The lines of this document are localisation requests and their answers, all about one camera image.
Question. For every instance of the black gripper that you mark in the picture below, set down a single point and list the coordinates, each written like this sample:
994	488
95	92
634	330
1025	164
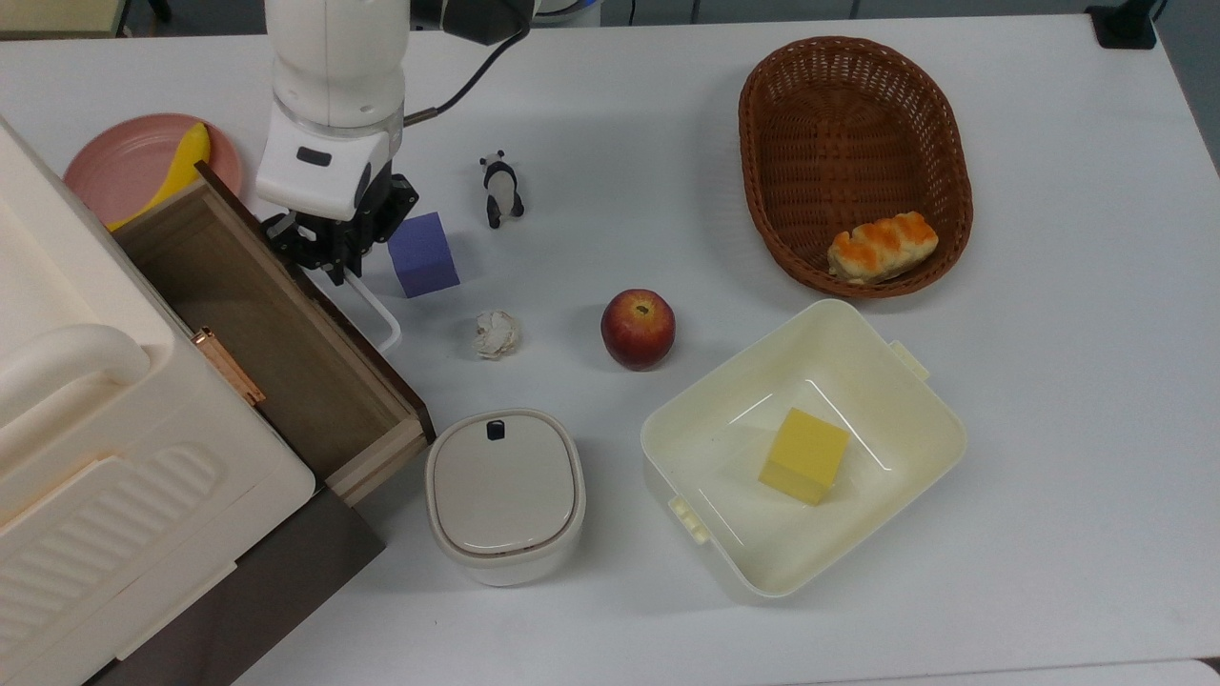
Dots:
343	236

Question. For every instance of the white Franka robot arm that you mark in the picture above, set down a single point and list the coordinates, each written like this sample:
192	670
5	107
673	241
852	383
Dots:
334	57

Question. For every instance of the dark wooden drawer cabinet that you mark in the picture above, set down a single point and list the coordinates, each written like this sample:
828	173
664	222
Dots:
267	600

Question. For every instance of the cream open plastic container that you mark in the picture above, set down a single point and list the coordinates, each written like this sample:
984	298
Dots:
724	476

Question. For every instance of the purple cube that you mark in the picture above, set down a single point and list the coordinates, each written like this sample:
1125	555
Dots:
424	257

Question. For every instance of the panda figurine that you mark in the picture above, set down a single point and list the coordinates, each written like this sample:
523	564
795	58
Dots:
499	186

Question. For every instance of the yellow banana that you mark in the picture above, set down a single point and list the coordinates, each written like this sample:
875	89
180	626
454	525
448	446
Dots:
186	162

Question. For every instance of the crumpled white paper ball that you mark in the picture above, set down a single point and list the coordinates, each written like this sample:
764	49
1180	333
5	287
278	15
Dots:
497	335

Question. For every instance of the pink plate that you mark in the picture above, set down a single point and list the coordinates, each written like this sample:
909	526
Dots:
124	162

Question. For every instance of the white lidded trash can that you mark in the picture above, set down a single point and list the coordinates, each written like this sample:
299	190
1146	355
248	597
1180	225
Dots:
505	486

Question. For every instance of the red apple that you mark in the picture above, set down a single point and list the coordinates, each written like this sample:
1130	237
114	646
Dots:
637	329

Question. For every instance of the cream plastic storage box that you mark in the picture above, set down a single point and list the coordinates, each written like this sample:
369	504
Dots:
95	476

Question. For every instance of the brown wicker basket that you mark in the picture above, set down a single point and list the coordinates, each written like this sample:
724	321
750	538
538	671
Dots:
839	143

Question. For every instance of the yellow block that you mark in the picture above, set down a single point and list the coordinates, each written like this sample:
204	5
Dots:
805	453

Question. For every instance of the orange glazed bread loaf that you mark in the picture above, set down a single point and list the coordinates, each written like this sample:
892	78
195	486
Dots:
882	248

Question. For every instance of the black camera stand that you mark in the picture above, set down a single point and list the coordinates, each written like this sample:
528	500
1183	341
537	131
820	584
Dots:
1125	29

